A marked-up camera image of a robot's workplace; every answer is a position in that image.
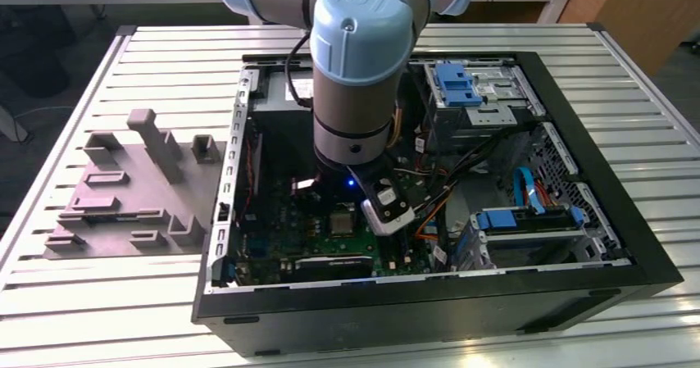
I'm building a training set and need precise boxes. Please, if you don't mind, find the CPU socket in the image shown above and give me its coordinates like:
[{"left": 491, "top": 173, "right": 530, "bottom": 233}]
[{"left": 326, "top": 207, "right": 361, "bottom": 241}]

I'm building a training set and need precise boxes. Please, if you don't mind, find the green motherboard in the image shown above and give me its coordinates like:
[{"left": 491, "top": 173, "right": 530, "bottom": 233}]
[{"left": 227, "top": 170, "right": 439, "bottom": 285}]

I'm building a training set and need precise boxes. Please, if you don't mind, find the grey power supply unit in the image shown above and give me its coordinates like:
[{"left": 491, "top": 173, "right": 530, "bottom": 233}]
[{"left": 249, "top": 70, "right": 321, "bottom": 176}]

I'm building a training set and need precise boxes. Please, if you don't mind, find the black RAM slot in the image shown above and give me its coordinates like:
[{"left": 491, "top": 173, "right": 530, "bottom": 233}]
[
  {"left": 398, "top": 227, "right": 417, "bottom": 265},
  {"left": 381, "top": 234, "right": 397, "bottom": 270}
]

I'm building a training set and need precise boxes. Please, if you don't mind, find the black graphics card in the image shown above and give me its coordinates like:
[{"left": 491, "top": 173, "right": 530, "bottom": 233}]
[{"left": 283, "top": 255, "right": 377, "bottom": 281}]

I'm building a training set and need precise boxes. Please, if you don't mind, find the blue port connector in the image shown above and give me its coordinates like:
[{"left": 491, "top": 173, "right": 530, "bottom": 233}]
[{"left": 213, "top": 261, "right": 241, "bottom": 285}]

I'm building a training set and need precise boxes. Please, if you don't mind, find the hard disk in blue carrier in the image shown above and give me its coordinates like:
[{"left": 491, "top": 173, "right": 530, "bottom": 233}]
[{"left": 474, "top": 204, "right": 589, "bottom": 233}]

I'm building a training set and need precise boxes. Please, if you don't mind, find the blue drive latch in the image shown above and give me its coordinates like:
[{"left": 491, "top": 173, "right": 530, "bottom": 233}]
[{"left": 435, "top": 62, "right": 483, "bottom": 107}]

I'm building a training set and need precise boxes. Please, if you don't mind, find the metal drive cage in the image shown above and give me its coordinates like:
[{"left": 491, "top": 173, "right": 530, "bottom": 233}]
[{"left": 423, "top": 62, "right": 549, "bottom": 152}]

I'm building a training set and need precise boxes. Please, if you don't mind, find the black PC case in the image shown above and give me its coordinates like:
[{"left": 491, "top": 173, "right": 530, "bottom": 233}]
[{"left": 190, "top": 50, "right": 686, "bottom": 359}]

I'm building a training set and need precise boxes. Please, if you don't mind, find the grey parts rack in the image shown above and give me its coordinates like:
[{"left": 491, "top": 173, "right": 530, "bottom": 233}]
[{"left": 42, "top": 108, "right": 229, "bottom": 261}]

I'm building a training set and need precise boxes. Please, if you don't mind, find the green RAM stick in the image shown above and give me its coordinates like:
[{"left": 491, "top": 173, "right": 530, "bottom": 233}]
[{"left": 82, "top": 210, "right": 166, "bottom": 224}]

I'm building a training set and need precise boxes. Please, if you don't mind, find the metal disk bay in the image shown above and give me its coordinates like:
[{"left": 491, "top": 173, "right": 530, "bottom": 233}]
[{"left": 449, "top": 220, "right": 631, "bottom": 270}]

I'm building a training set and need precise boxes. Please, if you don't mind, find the black office chair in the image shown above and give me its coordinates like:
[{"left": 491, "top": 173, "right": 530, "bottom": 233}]
[{"left": 0, "top": 5, "right": 77, "bottom": 98}]

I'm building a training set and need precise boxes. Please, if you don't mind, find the wooden cabinet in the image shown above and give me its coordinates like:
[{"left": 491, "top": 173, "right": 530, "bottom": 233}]
[{"left": 561, "top": 0, "right": 700, "bottom": 76}]

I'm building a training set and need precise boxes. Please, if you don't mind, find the white wrist camera black face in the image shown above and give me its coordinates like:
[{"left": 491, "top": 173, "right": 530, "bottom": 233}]
[{"left": 359, "top": 174, "right": 418, "bottom": 237}]

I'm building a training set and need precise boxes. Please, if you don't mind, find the thin red wire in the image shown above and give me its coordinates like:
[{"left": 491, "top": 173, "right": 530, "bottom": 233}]
[{"left": 241, "top": 136, "right": 262, "bottom": 225}]

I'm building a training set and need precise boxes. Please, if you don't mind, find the grey wire bundle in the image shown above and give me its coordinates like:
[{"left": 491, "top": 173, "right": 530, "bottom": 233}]
[{"left": 394, "top": 165, "right": 441, "bottom": 177}]

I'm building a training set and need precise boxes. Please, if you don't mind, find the yellow wire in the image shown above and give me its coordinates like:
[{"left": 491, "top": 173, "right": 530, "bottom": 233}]
[{"left": 391, "top": 103, "right": 406, "bottom": 150}]

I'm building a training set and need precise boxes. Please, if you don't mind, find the orange wire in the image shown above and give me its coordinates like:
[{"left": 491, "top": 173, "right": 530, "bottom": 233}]
[{"left": 414, "top": 198, "right": 455, "bottom": 243}]

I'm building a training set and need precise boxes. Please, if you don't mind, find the black cable bundle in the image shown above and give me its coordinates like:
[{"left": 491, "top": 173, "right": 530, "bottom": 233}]
[{"left": 410, "top": 121, "right": 535, "bottom": 221}]

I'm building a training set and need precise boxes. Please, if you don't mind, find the blue drive rail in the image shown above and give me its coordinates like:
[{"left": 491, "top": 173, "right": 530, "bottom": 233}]
[{"left": 454, "top": 226, "right": 486, "bottom": 270}]

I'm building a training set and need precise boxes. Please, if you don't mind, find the black camera cable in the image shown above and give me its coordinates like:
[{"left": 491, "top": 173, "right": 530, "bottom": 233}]
[{"left": 287, "top": 31, "right": 318, "bottom": 109}]

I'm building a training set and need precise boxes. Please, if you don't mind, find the blue flat wire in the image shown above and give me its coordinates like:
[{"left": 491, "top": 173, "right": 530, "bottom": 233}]
[{"left": 514, "top": 166, "right": 549, "bottom": 216}]

